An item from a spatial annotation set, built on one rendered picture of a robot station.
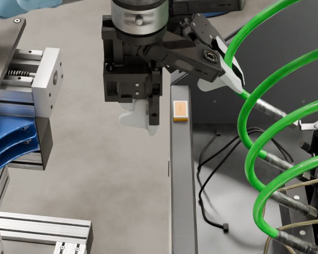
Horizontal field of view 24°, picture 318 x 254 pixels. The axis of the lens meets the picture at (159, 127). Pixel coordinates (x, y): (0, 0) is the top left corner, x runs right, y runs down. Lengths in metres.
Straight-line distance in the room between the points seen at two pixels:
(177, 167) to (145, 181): 1.24
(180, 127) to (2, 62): 0.40
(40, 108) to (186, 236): 0.47
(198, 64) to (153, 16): 0.10
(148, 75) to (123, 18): 0.10
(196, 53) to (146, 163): 1.75
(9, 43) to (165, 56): 0.69
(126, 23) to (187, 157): 0.58
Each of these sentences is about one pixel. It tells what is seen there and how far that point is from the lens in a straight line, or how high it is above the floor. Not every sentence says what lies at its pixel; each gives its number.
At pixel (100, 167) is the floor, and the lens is 2.74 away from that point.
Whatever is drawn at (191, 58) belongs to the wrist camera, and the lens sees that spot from 1.00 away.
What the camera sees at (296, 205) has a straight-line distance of 1.20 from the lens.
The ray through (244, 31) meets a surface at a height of 1.34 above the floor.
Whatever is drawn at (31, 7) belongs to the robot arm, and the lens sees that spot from 0.89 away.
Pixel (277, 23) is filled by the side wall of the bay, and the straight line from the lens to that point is 1.54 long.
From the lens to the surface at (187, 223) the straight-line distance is 1.36.
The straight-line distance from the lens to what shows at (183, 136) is 1.51.
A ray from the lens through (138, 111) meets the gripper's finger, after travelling 1.06.
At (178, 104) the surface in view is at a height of 0.96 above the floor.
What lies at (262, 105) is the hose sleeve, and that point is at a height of 1.18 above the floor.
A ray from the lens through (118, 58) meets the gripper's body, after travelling 1.00.
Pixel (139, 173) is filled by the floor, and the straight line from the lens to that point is 2.71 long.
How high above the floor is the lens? 2.03
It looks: 45 degrees down
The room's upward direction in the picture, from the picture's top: straight up
